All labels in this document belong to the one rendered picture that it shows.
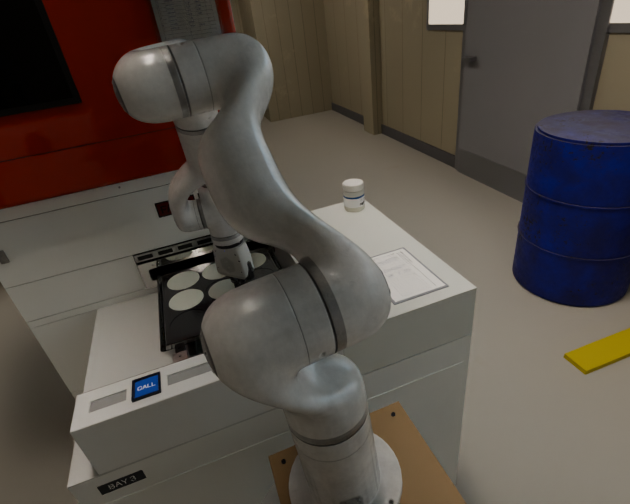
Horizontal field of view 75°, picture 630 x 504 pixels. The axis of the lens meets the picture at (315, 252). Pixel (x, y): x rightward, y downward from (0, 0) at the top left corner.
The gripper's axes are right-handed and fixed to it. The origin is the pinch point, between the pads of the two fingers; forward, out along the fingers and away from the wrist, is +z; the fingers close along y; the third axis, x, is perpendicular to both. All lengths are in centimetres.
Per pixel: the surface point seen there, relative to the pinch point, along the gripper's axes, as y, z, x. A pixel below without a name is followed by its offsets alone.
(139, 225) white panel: -35.7, -14.6, 0.3
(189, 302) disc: -12.4, 2.1, -9.0
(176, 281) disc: -24.2, 2.1, -2.2
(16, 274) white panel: -60, -9, -27
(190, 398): 15.2, -1.7, -36.4
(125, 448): 5.3, 5.4, -47.6
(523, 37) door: 43, -28, 288
